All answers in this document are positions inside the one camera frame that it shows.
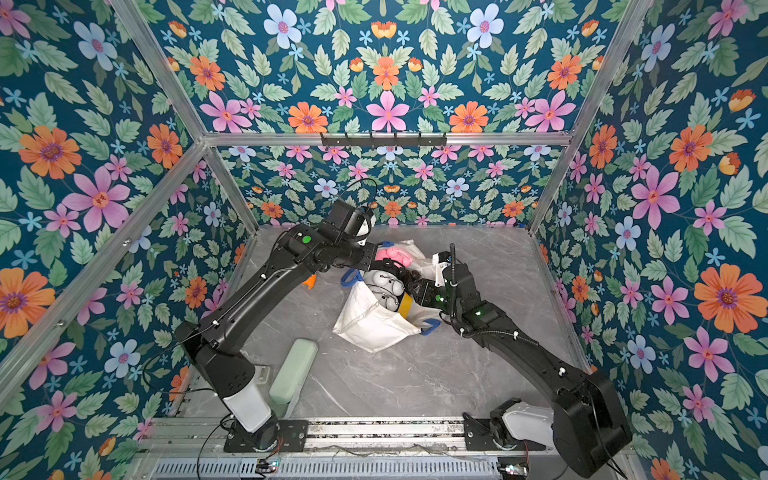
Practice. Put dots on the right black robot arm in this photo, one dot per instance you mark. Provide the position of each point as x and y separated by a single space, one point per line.
583 420

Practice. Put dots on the white twin-bell alarm clock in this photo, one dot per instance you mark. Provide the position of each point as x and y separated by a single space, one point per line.
384 281

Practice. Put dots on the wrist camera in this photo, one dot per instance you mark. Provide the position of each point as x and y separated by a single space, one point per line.
366 227
440 261

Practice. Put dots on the white canvas tote bag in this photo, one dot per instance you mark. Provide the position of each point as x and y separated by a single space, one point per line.
366 324

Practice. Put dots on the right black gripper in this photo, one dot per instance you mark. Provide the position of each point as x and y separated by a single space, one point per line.
426 292

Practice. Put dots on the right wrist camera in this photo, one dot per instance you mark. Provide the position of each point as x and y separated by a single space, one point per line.
440 261

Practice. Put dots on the pale green oblong case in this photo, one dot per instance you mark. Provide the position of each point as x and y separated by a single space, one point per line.
293 372

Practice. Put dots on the pink alarm clock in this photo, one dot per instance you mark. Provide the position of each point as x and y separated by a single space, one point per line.
396 255

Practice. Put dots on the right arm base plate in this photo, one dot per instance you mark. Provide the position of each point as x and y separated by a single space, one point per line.
491 434

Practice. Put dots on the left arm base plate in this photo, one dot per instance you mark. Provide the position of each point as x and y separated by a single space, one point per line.
267 435

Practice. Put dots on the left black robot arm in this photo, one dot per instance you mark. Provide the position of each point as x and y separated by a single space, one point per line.
214 346

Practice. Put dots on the black hook rail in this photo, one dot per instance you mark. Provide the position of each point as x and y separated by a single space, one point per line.
372 140

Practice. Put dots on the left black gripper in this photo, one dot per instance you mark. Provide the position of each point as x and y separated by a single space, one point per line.
368 256

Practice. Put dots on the aluminium front rail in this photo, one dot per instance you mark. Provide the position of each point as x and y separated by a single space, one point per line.
447 435

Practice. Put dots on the yellow square alarm clock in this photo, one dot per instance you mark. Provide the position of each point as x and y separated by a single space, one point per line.
405 306

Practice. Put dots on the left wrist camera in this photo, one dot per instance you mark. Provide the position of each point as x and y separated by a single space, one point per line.
366 227

